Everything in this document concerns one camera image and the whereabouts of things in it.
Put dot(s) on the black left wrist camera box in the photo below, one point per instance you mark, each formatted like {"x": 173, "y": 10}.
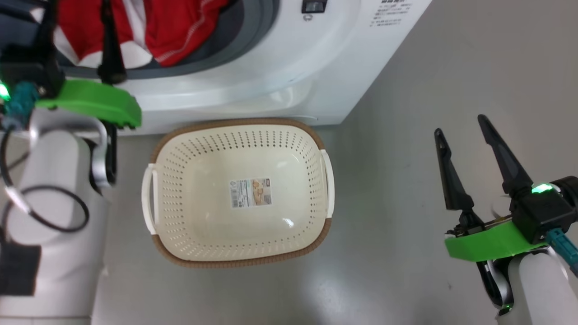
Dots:
{"x": 31, "y": 67}

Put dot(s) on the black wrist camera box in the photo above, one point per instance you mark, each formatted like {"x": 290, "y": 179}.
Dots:
{"x": 31, "y": 67}
{"x": 542, "y": 212}

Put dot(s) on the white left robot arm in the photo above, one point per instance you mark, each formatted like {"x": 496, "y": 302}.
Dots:
{"x": 63, "y": 271}

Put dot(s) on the basket product label sticker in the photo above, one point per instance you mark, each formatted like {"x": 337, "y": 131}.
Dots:
{"x": 251, "y": 193}

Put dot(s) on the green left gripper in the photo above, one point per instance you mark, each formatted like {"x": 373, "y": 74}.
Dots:
{"x": 95, "y": 101}

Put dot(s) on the red and white garment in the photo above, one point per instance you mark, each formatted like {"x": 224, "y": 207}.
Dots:
{"x": 180, "y": 31}

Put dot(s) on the grey rubber door gasket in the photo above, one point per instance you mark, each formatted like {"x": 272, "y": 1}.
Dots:
{"x": 246, "y": 31}

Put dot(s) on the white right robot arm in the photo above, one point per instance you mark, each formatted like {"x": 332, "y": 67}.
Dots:
{"x": 537, "y": 293}

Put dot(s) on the white washing machine body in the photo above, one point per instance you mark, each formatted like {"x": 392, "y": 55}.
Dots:
{"x": 293, "y": 58}

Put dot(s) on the cream perforated laundry basket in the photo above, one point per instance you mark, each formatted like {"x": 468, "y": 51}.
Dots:
{"x": 271, "y": 234}

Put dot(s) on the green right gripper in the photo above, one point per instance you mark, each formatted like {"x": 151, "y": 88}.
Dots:
{"x": 487, "y": 243}

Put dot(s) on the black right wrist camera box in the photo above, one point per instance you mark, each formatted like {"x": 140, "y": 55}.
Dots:
{"x": 542, "y": 212}

